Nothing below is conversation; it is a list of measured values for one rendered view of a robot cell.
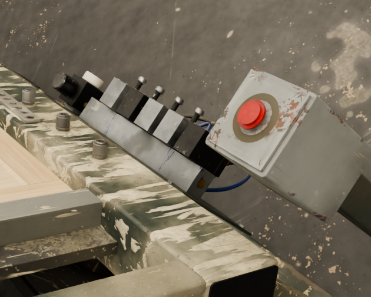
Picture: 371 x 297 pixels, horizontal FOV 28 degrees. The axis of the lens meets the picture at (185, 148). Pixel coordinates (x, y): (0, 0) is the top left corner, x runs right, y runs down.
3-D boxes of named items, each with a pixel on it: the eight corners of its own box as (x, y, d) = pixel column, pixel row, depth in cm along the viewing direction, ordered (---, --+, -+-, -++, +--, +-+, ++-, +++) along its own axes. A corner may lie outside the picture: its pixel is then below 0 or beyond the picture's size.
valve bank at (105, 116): (295, 169, 130) (218, 108, 114) (252, 237, 130) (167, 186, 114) (143, 83, 167) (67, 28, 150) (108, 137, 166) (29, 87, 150)
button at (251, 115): (277, 111, 91) (268, 104, 89) (259, 138, 91) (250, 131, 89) (256, 101, 94) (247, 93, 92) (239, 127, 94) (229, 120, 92)
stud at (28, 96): (37, 105, 139) (37, 91, 138) (25, 106, 137) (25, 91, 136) (31, 101, 141) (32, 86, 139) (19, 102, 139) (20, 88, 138)
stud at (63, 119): (72, 131, 129) (73, 115, 127) (59, 133, 127) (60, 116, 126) (65, 126, 130) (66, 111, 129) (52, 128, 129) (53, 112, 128)
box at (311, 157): (380, 153, 100) (315, 92, 87) (331, 227, 100) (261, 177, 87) (317, 123, 108) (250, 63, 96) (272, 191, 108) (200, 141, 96)
